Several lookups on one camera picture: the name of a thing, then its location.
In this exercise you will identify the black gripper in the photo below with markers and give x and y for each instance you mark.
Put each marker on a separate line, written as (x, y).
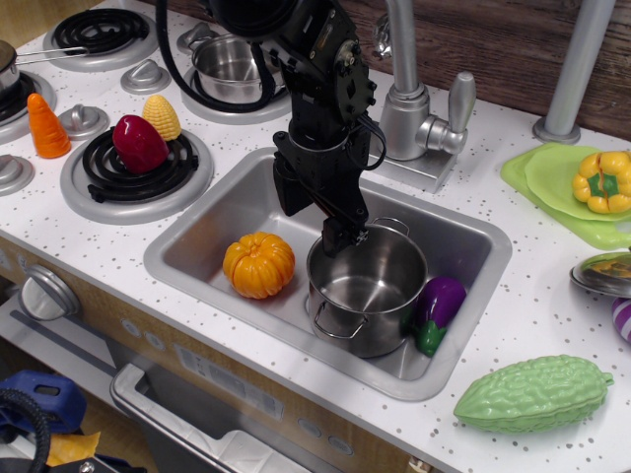
(327, 176)

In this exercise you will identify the steel pot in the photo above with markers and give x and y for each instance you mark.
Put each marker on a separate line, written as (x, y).
(224, 69)
(362, 299)

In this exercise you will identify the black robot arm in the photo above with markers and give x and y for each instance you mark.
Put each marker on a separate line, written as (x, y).
(319, 55)

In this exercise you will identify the silver sink basin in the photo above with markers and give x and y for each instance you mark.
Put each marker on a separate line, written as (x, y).
(189, 256)

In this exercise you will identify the steel pot on burner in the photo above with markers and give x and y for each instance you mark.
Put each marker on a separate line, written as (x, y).
(224, 69)

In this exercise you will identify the silver pot lid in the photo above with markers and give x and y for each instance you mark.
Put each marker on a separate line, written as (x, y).
(607, 273)

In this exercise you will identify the orange toy pumpkin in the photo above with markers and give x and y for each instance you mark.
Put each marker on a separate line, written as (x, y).
(259, 265)

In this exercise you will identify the silver faucet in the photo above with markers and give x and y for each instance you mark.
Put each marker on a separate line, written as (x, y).
(421, 148)

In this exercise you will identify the purple toy eggplant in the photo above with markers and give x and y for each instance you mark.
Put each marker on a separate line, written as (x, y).
(438, 305)

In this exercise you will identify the red toy pepper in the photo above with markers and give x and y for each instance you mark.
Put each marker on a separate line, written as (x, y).
(138, 144)

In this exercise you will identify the yellow toy corn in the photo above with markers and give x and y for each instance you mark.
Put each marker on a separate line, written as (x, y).
(161, 115)

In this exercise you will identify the silver stove knob top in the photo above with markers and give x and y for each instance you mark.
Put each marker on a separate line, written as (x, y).
(192, 38)

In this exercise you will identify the silver stove knob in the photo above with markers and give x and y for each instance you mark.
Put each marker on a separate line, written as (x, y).
(192, 38)
(81, 122)
(16, 174)
(146, 78)

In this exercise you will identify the silver stove knob back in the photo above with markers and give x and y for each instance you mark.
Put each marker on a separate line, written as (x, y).
(146, 78)

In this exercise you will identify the front right black burner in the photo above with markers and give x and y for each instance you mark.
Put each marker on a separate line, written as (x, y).
(96, 184)

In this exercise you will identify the black burner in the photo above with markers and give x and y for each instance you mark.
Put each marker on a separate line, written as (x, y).
(101, 40)
(96, 184)

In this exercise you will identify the light green plate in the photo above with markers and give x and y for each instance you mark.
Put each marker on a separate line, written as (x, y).
(582, 182)

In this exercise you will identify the silver stove knob centre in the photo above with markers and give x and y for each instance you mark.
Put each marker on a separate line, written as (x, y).
(81, 122)

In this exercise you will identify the grey vertical pole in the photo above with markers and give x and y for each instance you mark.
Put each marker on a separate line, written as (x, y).
(560, 123)

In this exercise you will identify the back left black burner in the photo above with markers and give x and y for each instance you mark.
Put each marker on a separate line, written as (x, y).
(101, 40)

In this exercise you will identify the orange toy carrot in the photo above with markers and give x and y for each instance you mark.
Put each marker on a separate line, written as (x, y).
(50, 138)

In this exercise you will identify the silver oven dial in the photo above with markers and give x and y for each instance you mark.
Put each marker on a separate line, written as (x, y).
(44, 296)

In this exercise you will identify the green toy bitter gourd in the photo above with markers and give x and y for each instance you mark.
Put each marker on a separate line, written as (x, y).
(534, 396)

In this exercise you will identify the yellow toy bell pepper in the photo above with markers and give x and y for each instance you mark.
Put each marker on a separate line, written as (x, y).
(603, 182)

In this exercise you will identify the green cutting board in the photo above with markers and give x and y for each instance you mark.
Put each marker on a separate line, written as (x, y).
(591, 231)

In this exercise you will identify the silver stove knob left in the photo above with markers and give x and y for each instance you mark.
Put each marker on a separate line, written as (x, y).
(16, 174)

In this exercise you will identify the blue clamp tool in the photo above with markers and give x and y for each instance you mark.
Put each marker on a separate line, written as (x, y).
(58, 398)

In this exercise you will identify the purple striped toy vegetable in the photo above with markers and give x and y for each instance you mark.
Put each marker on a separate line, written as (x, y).
(621, 317)

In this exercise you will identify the yellow cloth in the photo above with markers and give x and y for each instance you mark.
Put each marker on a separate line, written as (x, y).
(67, 448)

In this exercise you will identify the steel saucepan at left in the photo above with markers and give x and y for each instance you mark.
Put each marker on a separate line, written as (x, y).
(11, 60)

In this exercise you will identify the silver oven door handle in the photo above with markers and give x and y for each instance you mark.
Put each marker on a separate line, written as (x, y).
(178, 446)

